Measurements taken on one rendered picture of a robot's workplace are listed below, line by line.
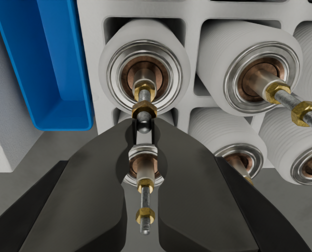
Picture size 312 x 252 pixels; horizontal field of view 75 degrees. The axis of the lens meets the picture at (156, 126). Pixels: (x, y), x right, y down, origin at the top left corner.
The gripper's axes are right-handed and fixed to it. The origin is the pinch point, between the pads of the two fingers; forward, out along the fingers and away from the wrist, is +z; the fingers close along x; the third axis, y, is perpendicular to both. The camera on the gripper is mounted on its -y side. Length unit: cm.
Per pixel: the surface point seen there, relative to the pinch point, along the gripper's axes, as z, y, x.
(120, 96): 9.1, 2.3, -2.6
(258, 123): 16.4, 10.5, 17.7
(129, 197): 34, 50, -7
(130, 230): 34, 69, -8
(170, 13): 16.4, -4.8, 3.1
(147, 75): 7.2, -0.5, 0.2
